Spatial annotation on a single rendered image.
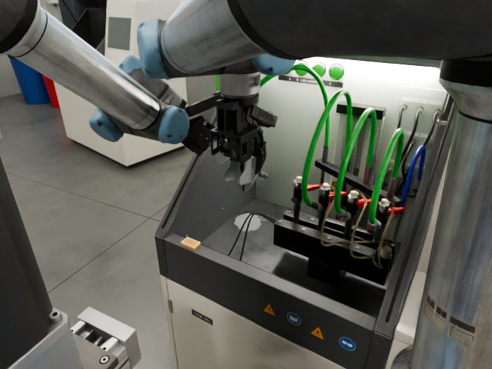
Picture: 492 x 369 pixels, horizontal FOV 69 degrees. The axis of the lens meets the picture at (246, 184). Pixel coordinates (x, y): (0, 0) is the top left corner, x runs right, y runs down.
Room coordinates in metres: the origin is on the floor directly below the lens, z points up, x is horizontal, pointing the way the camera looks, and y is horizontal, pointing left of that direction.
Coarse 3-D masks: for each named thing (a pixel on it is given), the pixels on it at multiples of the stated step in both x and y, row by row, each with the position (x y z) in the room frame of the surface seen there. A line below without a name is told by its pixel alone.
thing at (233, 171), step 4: (232, 164) 0.68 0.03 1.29; (236, 164) 0.69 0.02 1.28; (240, 164) 0.68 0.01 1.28; (228, 168) 0.67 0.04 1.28; (232, 168) 0.67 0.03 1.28; (236, 168) 0.69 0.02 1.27; (240, 168) 0.68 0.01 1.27; (244, 168) 0.69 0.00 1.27; (228, 172) 0.66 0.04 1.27; (232, 172) 0.67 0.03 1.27; (236, 172) 0.68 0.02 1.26; (240, 172) 0.68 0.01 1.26; (224, 176) 0.65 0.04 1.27; (228, 176) 0.66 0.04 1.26; (232, 176) 0.67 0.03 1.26; (236, 176) 0.68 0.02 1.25; (228, 180) 0.66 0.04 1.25; (236, 180) 0.69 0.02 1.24; (240, 188) 0.68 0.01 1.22
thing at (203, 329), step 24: (168, 288) 0.88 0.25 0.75; (192, 312) 0.82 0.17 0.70; (216, 312) 0.77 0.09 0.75; (192, 336) 0.83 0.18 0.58; (216, 336) 0.78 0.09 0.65; (240, 336) 0.73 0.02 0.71; (264, 336) 0.68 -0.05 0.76; (192, 360) 0.84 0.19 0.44; (216, 360) 0.78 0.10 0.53; (240, 360) 0.73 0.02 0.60; (264, 360) 0.68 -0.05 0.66; (288, 360) 0.64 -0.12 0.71; (312, 360) 0.61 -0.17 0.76
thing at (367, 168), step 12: (372, 108) 0.86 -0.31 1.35; (360, 120) 0.80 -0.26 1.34; (372, 120) 0.91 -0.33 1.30; (372, 132) 0.92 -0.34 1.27; (348, 144) 0.76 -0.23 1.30; (372, 144) 0.93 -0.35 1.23; (348, 156) 0.74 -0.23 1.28; (372, 156) 0.94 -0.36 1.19; (336, 192) 0.71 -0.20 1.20; (336, 204) 0.71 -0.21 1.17; (348, 216) 0.79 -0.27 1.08
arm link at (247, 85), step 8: (256, 72) 0.65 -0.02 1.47; (224, 80) 0.64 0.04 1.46; (232, 80) 0.64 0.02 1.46; (240, 80) 0.63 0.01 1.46; (248, 80) 0.64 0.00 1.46; (256, 80) 0.65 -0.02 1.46; (224, 88) 0.64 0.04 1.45; (232, 88) 0.64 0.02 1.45; (240, 88) 0.63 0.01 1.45; (248, 88) 0.64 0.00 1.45; (256, 88) 0.65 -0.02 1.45; (232, 96) 0.64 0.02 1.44; (240, 96) 0.63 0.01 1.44; (248, 96) 0.64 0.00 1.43
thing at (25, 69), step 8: (8, 56) 5.85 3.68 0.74; (16, 64) 5.79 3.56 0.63; (24, 64) 5.78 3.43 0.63; (16, 72) 5.83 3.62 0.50; (24, 72) 5.79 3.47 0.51; (32, 72) 5.81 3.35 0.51; (24, 80) 5.80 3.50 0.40; (32, 80) 5.81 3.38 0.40; (40, 80) 5.87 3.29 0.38; (24, 88) 5.82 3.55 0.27; (32, 88) 5.81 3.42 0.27; (40, 88) 5.86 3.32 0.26; (24, 96) 5.86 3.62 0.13; (32, 96) 5.81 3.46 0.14; (40, 96) 5.85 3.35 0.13; (48, 96) 5.93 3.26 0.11; (32, 104) 5.84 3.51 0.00
